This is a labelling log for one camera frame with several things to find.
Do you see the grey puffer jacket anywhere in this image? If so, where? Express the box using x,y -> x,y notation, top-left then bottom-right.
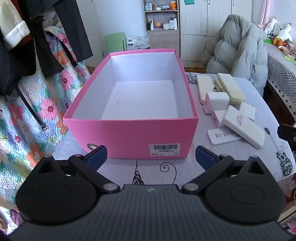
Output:
206,14 -> 269,94

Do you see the white rectangular block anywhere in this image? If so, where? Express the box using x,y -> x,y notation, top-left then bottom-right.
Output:
239,101 -> 256,122

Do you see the dark grey coat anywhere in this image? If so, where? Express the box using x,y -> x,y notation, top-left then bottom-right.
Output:
53,0 -> 93,62

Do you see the black garment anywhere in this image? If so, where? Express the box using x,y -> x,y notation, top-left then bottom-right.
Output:
0,0 -> 65,96

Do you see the black belt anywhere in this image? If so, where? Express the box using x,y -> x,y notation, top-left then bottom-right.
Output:
16,85 -> 48,132

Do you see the small white charger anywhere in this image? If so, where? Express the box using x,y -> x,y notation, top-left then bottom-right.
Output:
211,110 -> 228,128

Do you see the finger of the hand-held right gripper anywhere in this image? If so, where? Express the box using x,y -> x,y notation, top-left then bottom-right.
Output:
277,124 -> 296,147

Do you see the white pink-printed power bank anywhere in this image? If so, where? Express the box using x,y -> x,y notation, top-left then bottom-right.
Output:
222,105 -> 265,149

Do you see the orange plush toy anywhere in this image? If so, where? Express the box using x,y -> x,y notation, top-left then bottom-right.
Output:
272,37 -> 287,47

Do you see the cream power bank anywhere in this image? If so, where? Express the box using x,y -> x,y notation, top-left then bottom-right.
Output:
214,73 -> 247,105

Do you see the floral quilt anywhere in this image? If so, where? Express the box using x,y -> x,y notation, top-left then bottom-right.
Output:
0,25 -> 93,224

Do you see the long white power bank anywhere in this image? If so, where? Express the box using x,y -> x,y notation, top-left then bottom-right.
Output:
196,75 -> 214,105

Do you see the large white charger cube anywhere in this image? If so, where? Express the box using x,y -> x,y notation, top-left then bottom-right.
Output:
204,92 -> 230,114

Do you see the wooden shelf unit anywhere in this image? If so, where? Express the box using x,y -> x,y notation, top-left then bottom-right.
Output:
143,0 -> 180,52

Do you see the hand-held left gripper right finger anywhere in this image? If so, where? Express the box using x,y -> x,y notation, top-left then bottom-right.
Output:
181,146 -> 265,194

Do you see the pink cardboard box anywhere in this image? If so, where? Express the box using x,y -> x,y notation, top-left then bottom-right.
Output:
63,49 -> 199,159

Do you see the cream fleece-cuff garment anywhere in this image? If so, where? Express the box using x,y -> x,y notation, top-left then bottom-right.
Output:
0,0 -> 31,51

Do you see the flat white card remote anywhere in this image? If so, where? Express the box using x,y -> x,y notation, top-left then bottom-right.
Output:
207,126 -> 242,146

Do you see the green folding table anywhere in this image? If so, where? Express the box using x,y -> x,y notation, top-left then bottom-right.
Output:
104,32 -> 127,57

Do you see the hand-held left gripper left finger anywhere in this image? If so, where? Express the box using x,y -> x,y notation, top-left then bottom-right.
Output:
35,146 -> 121,194

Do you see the light wooden wardrobe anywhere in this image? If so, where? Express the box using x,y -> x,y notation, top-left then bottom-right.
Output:
179,0 -> 260,68

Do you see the grey patterned bed sheet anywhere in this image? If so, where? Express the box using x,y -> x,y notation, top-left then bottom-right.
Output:
265,44 -> 296,112

